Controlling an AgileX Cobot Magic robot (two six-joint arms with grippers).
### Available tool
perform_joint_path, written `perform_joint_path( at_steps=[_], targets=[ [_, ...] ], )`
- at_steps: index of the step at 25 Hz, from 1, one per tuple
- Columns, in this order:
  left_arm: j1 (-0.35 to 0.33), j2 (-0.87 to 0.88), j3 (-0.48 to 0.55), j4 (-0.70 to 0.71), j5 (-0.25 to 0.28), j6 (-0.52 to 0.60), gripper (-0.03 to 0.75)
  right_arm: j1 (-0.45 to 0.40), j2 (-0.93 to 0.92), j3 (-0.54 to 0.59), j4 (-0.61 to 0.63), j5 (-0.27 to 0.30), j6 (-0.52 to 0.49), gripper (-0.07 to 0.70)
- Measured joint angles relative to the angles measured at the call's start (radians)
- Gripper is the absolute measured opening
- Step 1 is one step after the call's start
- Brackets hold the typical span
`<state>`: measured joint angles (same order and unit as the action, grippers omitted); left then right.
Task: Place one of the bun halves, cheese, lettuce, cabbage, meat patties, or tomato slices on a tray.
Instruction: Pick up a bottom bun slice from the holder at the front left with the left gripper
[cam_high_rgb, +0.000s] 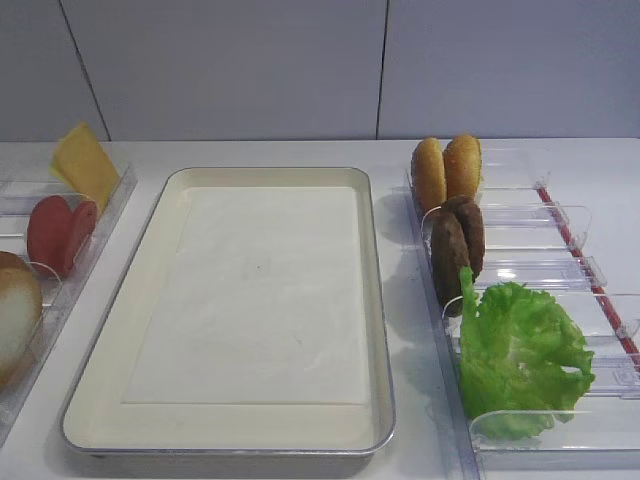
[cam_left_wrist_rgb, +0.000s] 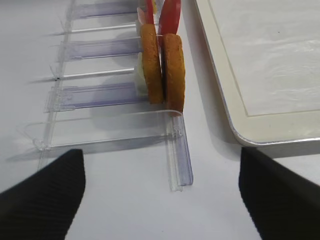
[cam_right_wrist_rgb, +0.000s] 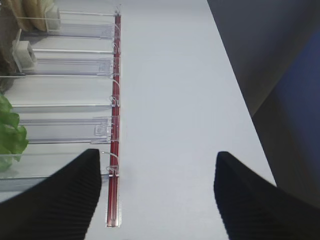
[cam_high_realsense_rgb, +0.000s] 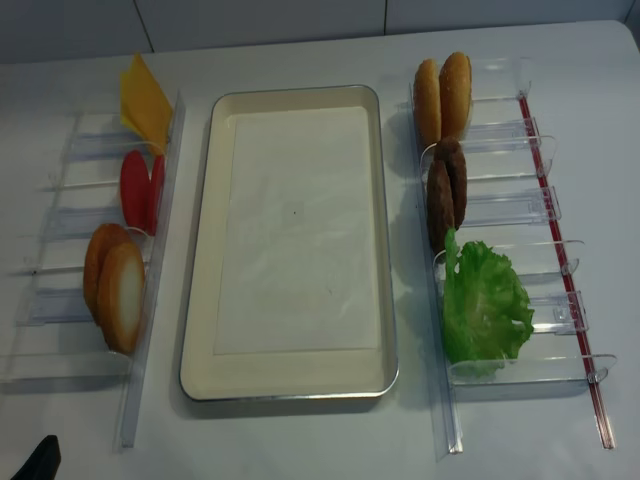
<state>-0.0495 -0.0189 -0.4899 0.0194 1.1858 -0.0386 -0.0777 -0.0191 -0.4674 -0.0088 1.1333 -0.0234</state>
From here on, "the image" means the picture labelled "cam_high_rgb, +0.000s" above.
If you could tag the toasted bun bottom slice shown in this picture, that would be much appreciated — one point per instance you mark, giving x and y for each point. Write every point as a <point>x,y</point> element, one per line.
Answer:
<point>21,309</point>

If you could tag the front brown meat patty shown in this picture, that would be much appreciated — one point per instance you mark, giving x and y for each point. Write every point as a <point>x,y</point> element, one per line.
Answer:
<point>449,254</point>

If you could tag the brown meat patty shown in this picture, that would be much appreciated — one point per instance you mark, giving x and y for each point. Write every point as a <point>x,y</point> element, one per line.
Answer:
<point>469,215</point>
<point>449,254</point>

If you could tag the rear brown meat patty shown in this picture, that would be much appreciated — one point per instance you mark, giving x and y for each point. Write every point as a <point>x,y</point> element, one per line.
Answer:
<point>469,215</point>

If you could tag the green lettuce leaf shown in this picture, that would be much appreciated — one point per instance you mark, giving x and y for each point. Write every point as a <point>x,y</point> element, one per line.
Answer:
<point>524,363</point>

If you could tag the rear red tomato slice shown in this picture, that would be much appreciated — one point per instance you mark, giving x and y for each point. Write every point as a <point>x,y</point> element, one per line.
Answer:
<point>82,224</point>

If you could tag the red tomato slice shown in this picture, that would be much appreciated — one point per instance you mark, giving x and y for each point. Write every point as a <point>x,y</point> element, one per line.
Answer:
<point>47,235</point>
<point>82,224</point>

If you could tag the front yellow cheese slice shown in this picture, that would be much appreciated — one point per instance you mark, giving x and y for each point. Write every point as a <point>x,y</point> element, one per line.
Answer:
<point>99,177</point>

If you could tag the yellow cheese slice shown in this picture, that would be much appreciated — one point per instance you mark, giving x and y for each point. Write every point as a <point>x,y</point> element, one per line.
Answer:
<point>68,168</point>
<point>99,177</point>

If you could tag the rear yellow cheese slice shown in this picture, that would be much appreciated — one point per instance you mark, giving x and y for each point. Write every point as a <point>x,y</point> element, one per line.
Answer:
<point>68,168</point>

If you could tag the front red tomato slice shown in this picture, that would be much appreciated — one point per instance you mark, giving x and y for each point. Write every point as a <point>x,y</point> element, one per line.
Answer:
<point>47,235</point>

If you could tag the white paper tray liner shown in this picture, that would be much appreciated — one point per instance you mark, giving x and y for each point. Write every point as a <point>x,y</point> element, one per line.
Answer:
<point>262,302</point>

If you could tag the cream metal baking tray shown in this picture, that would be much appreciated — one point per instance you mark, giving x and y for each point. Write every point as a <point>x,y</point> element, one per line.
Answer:
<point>99,420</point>

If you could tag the left golden bun top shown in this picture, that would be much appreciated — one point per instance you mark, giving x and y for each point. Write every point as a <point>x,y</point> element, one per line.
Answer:
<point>428,174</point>

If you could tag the golden bun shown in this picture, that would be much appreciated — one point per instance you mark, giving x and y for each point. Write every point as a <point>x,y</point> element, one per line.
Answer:
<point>428,174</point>
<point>463,164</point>

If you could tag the right golden bun top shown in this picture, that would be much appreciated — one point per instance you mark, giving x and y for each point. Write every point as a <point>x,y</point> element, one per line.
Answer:
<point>463,164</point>

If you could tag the clear acrylic rack right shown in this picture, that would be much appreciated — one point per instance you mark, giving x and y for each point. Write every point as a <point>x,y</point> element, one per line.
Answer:
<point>537,242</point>

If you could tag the clear acrylic rack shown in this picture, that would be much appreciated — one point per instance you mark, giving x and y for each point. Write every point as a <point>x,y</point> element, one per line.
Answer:
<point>537,242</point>
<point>18,198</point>

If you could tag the clear acrylic rack left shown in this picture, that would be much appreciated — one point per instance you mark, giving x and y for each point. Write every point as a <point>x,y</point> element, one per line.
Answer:
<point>18,198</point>

